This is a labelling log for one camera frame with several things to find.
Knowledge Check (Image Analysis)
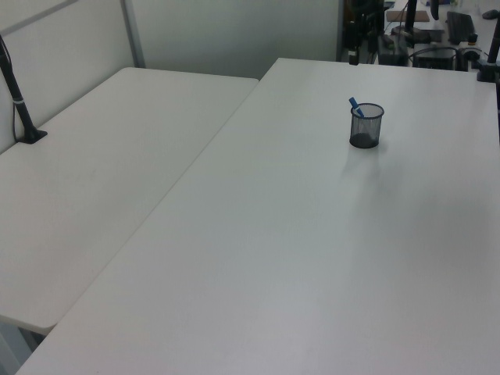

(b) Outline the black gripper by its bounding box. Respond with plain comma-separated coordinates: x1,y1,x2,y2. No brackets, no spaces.
348,20,361,66

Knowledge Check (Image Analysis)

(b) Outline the black electronics box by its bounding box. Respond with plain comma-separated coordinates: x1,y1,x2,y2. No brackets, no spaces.
411,45,459,72

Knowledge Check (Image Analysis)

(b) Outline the black keyboard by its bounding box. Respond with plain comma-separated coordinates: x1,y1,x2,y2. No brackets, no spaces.
445,10,478,45

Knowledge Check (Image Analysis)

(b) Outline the brown flat board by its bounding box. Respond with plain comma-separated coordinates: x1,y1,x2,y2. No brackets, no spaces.
384,10,430,23

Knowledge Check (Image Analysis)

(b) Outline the grey box with black knob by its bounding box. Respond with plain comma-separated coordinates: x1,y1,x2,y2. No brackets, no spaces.
456,34,484,72

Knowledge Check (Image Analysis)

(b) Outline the black clamp camera mount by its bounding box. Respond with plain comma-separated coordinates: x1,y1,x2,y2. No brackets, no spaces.
474,22,500,84

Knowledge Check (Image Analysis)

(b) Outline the black mesh pen cup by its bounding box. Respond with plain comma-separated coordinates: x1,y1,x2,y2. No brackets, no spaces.
348,102,385,149

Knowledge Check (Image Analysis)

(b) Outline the white side table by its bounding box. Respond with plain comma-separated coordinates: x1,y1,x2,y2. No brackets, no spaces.
0,66,261,337

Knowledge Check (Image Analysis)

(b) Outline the grey metal partition post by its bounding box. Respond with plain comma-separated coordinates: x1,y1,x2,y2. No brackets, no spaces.
120,0,147,70

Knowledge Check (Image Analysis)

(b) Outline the black monitor stand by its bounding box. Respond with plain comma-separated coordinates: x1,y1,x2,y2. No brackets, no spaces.
390,0,432,45

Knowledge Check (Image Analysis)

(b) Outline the black camera pole with base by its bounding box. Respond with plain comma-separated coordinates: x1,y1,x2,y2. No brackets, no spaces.
0,33,49,147

